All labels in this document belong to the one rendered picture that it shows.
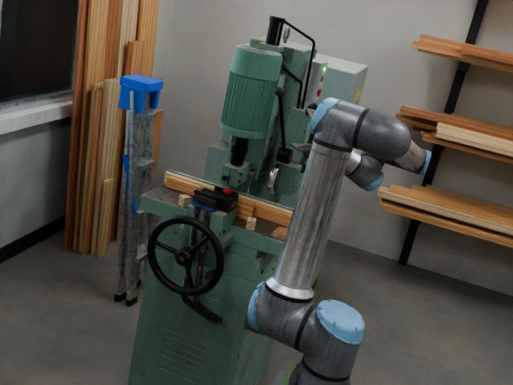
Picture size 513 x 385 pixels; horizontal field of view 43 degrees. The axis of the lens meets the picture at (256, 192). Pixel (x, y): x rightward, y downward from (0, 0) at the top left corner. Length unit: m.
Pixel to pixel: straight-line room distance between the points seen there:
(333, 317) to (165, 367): 1.00
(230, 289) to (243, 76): 0.77
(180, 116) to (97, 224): 1.43
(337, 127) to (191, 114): 3.23
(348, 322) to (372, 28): 2.95
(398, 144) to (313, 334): 0.59
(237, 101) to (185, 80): 2.64
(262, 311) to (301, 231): 0.27
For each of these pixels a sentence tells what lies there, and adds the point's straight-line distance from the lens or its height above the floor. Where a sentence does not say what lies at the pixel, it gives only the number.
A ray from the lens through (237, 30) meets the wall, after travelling 4.76.
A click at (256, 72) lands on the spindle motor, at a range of 2.27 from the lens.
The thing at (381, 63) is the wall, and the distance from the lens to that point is 4.54.
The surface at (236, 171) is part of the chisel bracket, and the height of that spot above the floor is 1.06.
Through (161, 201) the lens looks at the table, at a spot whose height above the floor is 0.90.
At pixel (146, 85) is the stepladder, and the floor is 1.15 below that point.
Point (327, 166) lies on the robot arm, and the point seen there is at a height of 1.30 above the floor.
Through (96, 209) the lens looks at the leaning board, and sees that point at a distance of 3.85.
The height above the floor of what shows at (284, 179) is 1.02.
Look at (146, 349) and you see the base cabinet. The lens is 2.70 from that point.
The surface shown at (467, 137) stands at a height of 1.08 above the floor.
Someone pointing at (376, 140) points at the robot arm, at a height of 1.41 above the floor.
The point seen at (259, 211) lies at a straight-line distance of 2.44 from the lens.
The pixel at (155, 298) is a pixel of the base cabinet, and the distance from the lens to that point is 2.57.
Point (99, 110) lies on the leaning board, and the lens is 3.68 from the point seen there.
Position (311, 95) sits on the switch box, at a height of 1.35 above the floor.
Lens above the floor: 1.78
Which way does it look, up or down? 19 degrees down
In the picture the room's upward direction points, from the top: 12 degrees clockwise
